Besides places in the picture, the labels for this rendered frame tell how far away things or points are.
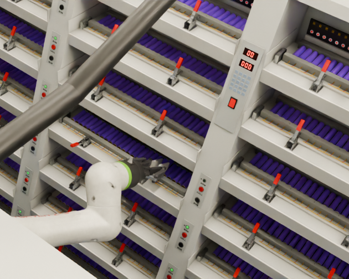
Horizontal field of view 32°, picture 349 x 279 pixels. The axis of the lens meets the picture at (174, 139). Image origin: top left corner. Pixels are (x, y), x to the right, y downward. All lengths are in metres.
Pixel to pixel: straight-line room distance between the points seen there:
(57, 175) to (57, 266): 1.89
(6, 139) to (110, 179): 1.23
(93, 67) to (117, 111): 1.51
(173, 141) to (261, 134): 0.34
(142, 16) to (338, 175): 1.23
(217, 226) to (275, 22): 0.70
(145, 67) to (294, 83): 0.52
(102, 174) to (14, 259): 1.28
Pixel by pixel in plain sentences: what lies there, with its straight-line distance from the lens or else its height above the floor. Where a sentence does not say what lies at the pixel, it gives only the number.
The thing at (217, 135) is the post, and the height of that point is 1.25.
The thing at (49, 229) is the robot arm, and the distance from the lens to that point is 1.74.
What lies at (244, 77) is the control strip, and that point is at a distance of 1.81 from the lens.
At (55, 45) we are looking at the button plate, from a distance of 2.22.
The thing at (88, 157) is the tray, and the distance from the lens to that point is 2.24.
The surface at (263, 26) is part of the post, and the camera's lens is 1.77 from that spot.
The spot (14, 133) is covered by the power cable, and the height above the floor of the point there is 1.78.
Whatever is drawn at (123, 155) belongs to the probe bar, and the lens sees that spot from 2.19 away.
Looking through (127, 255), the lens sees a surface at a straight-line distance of 2.39.
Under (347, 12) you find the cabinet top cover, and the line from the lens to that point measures 1.68.
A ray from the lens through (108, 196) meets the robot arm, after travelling 1.79.
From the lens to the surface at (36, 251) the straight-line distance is 0.53.
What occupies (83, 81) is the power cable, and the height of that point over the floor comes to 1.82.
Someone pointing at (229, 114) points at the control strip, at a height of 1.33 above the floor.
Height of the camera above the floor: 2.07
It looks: 27 degrees down
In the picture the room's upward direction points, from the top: 18 degrees clockwise
